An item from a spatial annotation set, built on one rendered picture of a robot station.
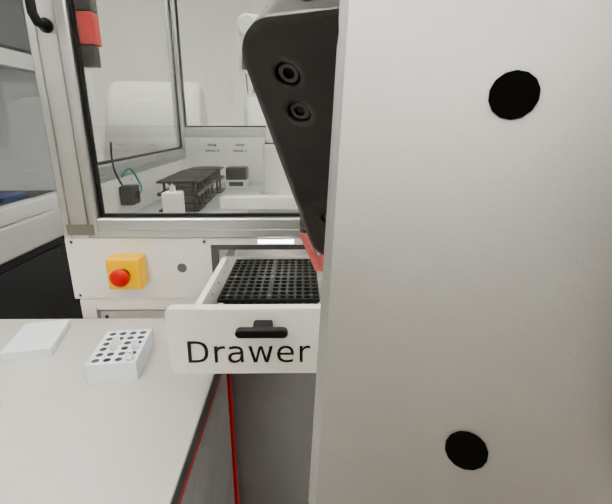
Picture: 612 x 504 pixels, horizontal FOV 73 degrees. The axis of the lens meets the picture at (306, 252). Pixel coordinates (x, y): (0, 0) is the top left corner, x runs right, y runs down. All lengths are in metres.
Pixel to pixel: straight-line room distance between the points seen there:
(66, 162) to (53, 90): 0.14
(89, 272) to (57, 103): 0.36
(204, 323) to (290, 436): 0.63
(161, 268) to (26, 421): 0.40
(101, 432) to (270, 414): 0.54
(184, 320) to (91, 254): 0.45
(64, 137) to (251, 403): 0.75
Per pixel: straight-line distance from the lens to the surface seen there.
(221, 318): 0.63
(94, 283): 1.07
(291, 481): 1.31
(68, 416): 0.77
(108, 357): 0.82
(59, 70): 1.01
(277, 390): 1.12
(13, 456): 0.73
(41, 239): 1.62
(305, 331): 0.63
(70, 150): 1.01
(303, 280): 0.80
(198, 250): 0.96
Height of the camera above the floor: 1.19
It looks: 17 degrees down
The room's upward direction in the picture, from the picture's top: straight up
